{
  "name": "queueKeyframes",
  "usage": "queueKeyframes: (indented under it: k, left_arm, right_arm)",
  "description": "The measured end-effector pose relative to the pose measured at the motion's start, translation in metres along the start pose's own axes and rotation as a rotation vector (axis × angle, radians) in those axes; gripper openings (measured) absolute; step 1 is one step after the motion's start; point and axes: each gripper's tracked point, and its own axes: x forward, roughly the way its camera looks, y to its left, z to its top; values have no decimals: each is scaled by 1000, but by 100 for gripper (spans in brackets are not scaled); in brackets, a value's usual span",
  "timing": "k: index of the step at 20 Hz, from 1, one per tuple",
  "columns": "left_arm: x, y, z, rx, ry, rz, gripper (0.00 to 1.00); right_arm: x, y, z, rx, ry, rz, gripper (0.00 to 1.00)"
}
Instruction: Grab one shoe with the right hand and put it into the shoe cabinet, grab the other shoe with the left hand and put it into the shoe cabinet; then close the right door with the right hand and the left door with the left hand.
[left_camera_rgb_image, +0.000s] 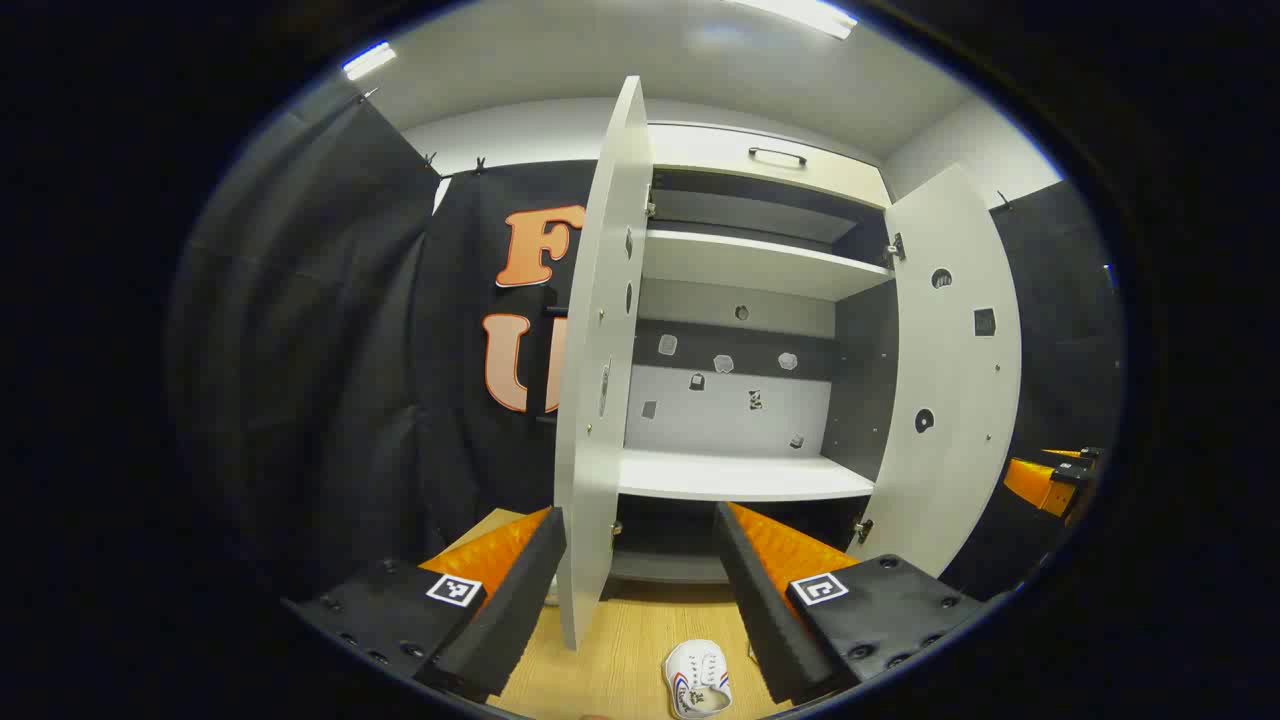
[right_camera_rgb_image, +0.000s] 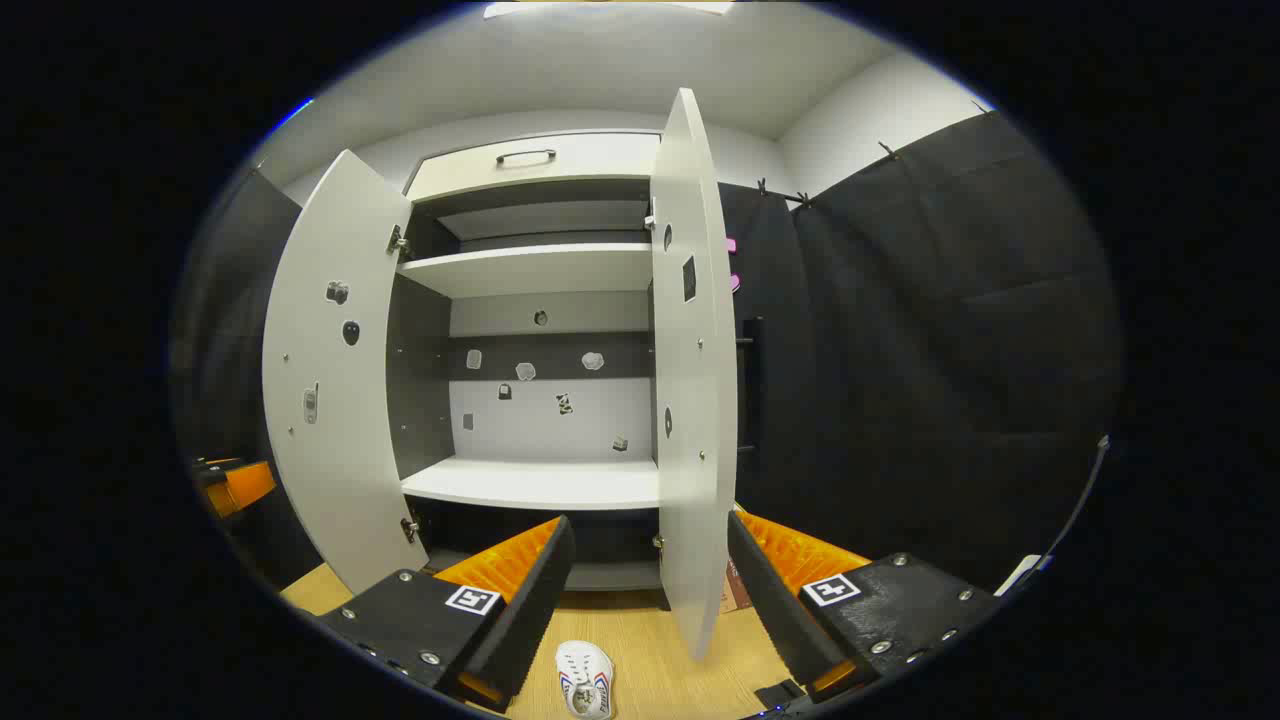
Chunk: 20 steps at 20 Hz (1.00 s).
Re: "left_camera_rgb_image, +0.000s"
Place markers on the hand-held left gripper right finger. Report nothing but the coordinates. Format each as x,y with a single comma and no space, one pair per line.
760,610

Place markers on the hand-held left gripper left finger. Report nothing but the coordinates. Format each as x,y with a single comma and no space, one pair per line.
520,600

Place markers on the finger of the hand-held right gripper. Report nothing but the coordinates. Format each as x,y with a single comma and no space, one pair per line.
1035,482
1075,455

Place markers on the white striped shoe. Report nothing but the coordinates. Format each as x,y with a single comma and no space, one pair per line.
698,680

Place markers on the white cabinet door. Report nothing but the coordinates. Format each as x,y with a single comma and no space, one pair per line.
595,300
950,380

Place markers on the white shoe cabinet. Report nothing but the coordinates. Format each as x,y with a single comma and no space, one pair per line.
750,265

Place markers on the black backdrop cloth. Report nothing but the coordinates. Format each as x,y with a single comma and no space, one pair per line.
330,350

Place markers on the ceiling light strip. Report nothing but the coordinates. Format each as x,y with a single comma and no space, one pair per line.
368,61
800,15

